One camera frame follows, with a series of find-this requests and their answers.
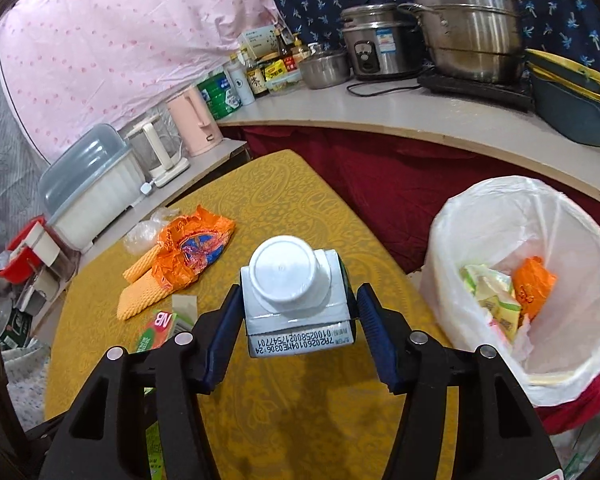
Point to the white floral cloth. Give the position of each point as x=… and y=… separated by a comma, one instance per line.
x=27, y=385

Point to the red label sauce bottle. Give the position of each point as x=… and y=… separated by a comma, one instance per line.
x=286, y=57

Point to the large steel steamer pot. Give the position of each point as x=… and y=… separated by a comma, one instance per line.
x=470, y=35

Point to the yellow patterned tablecloth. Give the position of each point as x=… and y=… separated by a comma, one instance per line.
x=290, y=195

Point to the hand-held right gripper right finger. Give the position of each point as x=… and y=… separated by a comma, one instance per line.
x=377, y=340

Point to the pink dotted cloth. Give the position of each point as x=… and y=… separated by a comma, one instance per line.
x=130, y=35

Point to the small steel pot with lid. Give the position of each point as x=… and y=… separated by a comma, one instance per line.
x=325, y=70

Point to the dark sauce bottle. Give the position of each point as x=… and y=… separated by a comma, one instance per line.
x=256, y=80

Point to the green cardboard box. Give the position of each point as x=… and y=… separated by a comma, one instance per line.
x=155, y=447

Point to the black induction cooker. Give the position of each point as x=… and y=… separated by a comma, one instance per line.
x=480, y=92

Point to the orange printed plastic bag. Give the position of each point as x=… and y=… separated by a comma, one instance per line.
x=532, y=285

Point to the white plug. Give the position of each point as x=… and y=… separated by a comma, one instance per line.
x=147, y=189

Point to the grey patterned cloth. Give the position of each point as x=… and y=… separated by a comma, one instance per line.
x=5, y=160

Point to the clear plastic bag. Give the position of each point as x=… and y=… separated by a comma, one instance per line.
x=140, y=235

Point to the pink electric kettle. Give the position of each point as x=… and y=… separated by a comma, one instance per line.
x=195, y=120

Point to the white dish box grey lid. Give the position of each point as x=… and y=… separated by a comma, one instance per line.
x=95, y=195

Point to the white carton with round cap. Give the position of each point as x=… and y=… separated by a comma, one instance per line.
x=300, y=320

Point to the clear container yellow packets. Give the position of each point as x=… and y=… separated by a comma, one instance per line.
x=282, y=77

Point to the green tin can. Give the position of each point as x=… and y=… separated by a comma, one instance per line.
x=217, y=95

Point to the yellow green wrapper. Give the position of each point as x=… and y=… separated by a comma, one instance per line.
x=490, y=305

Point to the bin with white liner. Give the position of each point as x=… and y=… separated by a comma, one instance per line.
x=480, y=220

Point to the white bottle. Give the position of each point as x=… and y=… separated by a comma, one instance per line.
x=241, y=85

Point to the red plastic bowl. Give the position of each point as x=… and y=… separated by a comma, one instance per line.
x=15, y=260

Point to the steel rice cooker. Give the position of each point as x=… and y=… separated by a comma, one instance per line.
x=380, y=50

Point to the clear plastic organiser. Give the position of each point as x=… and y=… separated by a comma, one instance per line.
x=45, y=285

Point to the stacked blue yellow basins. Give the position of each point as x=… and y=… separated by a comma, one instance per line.
x=565, y=110

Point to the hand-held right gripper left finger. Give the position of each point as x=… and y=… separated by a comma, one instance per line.
x=220, y=340

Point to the orange wafer biscuits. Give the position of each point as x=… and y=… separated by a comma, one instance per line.
x=140, y=295

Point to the dark red cloth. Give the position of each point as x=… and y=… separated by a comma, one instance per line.
x=390, y=180

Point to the yellow cap bottle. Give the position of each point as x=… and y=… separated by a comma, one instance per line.
x=300, y=49

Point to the orange snack wrapper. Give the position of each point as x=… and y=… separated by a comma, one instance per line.
x=190, y=240

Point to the dark blue patterned cloth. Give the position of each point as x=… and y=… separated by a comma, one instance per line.
x=320, y=5

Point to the white green carton box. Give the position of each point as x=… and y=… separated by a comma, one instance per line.
x=260, y=40

